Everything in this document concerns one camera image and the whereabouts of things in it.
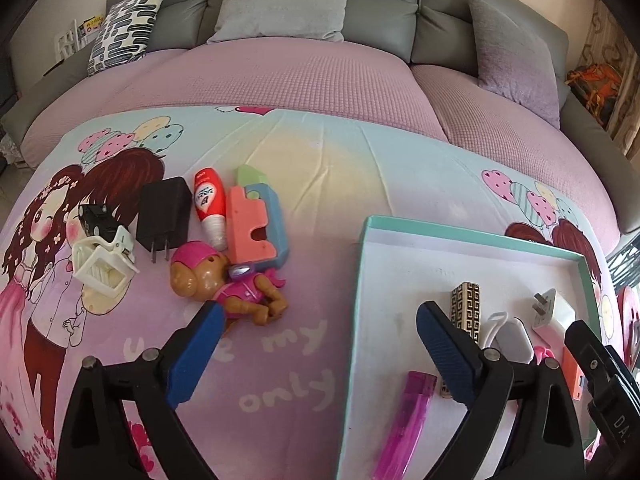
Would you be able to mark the black charger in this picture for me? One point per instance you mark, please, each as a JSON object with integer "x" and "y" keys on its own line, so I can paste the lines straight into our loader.
{"x": 162, "y": 215}

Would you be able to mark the grey sofa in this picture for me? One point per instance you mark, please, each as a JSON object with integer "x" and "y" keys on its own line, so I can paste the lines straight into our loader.
{"x": 380, "y": 10}

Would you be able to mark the pink toy watch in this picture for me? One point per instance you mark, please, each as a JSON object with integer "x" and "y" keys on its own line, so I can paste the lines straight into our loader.
{"x": 542, "y": 356}

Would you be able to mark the purple grey pillow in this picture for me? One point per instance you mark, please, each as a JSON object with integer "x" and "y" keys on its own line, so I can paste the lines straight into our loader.
{"x": 510, "y": 55}

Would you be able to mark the yellow magazine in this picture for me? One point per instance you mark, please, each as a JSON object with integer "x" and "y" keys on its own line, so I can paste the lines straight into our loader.
{"x": 92, "y": 27}

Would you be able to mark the white magazine rack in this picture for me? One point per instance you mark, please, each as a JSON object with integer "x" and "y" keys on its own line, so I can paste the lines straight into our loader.
{"x": 67, "y": 42}

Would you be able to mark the white charger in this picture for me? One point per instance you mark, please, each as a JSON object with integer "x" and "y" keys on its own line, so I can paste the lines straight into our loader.
{"x": 555, "y": 315}

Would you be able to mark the teal cardboard box lid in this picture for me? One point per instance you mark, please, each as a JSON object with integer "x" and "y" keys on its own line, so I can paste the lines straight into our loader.
{"x": 390, "y": 285}

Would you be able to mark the beige patterned curtain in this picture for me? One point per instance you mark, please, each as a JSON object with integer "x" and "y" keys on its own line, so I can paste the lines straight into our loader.
{"x": 615, "y": 35}

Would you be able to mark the brown pink toy dog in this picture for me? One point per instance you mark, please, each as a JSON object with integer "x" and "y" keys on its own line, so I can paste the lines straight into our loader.
{"x": 200, "y": 275}

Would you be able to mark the gold patterned lighter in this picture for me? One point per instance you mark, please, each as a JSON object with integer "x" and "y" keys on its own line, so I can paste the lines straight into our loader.
{"x": 465, "y": 310}

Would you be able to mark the orange blue fidget toy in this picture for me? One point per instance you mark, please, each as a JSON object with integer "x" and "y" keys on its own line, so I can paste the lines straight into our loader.
{"x": 572, "y": 375}

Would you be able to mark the printed cartoon blanket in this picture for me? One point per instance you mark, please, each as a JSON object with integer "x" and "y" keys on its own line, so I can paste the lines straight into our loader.
{"x": 320, "y": 160}

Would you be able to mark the white smartwatch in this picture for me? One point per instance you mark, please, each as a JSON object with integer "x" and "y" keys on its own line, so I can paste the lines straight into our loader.
{"x": 512, "y": 337}

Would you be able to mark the black toy car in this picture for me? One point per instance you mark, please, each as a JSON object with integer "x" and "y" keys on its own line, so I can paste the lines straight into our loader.
{"x": 96, "y": 217}

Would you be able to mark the orange black bag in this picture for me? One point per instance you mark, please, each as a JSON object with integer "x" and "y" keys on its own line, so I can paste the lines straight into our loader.
{"x": 597, "y": 90}

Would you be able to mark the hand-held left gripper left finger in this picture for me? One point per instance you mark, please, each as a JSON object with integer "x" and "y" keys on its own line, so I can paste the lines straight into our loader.
{"x": 192, "y": 360}

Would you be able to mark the red squeeze bottle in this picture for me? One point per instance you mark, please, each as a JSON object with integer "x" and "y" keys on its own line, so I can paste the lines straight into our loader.
{"x": 209, "y": 200}

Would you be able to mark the pink lighter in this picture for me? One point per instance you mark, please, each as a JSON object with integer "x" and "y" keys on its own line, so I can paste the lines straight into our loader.
{"x": 410, "y": 420}

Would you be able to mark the white lace cloth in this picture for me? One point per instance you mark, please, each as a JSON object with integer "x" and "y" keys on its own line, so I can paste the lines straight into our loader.
{"x": 9, "y": 147}

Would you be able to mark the pink sofa seat cover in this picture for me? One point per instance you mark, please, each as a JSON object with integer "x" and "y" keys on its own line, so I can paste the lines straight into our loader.
{"x": 280, "y": 75}
{"x": 480, "y": 110}

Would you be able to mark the white hair clip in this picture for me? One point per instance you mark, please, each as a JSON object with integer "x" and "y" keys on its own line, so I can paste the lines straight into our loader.
{"x": 105, "y": 265}

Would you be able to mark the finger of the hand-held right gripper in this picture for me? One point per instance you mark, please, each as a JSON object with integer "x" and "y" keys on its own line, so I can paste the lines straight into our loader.
{"x": 597, "y": 360}

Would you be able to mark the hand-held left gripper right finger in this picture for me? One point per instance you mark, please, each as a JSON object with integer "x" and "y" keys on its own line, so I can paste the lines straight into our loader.
{"x": 445, "y": 360}

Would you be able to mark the black white patterned pillow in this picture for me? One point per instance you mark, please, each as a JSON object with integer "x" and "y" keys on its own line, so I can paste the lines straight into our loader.
{"x": 127, "y": 30}

